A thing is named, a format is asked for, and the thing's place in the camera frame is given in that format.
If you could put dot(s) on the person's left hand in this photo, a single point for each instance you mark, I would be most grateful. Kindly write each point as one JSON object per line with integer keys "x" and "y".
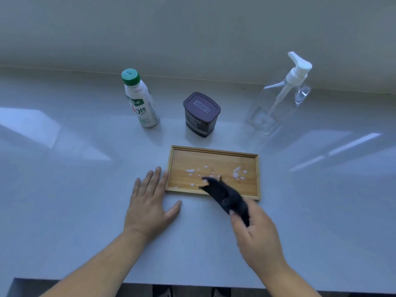
{"x": 145, "y": 210}

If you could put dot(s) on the person's right hand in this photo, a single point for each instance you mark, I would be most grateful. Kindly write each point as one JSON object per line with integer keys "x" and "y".
{"x": 260, "y": 244}

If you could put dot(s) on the person's left little finger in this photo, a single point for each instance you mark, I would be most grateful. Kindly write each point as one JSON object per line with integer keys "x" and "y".
{"x": 137, "y": 188}

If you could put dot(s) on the person's left middle finger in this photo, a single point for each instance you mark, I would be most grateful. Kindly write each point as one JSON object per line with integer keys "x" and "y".
{"x": 157, "y": 180}

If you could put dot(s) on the person's left thumb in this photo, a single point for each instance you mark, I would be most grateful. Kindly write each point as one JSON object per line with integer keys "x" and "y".
{"x": 173, "y": 209}

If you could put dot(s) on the person's right thumb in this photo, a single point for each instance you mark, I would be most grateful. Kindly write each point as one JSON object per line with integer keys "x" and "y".
{"x": 237, "y": 227}

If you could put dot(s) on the black cloth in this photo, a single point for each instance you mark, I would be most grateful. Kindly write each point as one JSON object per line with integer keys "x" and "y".
{"x": 225, "y": 196}

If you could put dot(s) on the person's right forearm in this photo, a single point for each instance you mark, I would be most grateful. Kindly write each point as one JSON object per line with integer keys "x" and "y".
{"x": 287, "y": 283}

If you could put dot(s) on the person's left forearm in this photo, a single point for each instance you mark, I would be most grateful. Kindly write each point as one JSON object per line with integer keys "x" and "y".
{"x": 99, "y": 266}

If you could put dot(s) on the wooden tray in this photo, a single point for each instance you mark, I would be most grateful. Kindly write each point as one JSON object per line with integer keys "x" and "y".
{"x": 198, "y": 170}

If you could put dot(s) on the white liquid spill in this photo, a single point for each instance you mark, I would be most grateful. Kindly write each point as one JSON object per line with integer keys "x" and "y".
{"x": 236, "y": 173}

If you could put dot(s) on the dark brown lidded container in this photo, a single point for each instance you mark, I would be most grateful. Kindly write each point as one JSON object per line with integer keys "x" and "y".
{"x": 200, "y": 115}

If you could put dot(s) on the white bottle with green cap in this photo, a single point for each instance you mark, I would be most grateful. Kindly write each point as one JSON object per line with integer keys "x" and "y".
{"x": 140, "y": 100}

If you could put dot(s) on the clear pump dispenser bottle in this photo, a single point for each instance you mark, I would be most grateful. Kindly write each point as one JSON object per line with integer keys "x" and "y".
{"x": 278, "y": 98}

